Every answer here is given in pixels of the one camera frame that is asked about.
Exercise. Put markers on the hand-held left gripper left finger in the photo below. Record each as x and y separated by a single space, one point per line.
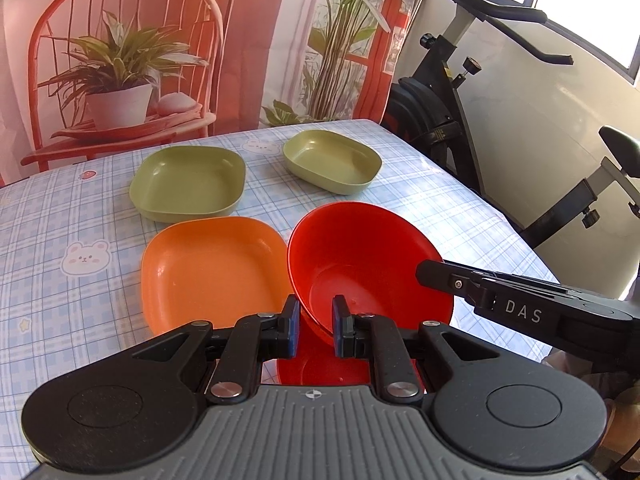
292 332

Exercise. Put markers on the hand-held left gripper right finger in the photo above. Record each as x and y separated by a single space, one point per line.
340 332

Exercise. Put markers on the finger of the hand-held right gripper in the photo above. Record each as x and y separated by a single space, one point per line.
440 275

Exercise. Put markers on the red bowl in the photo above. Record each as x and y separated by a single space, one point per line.
320 366
360 250

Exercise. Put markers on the orange plate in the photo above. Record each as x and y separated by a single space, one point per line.
210 270

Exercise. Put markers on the black exercise bike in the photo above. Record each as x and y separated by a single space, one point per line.
445 125

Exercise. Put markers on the green bowl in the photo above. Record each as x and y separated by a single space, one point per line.
332 160

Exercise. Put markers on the green plate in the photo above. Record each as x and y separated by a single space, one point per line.
187 182

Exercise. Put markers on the checked blue tablecloth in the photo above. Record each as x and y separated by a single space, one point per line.
60 210

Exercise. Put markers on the printed backdrop cloth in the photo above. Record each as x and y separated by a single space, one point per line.
250 60

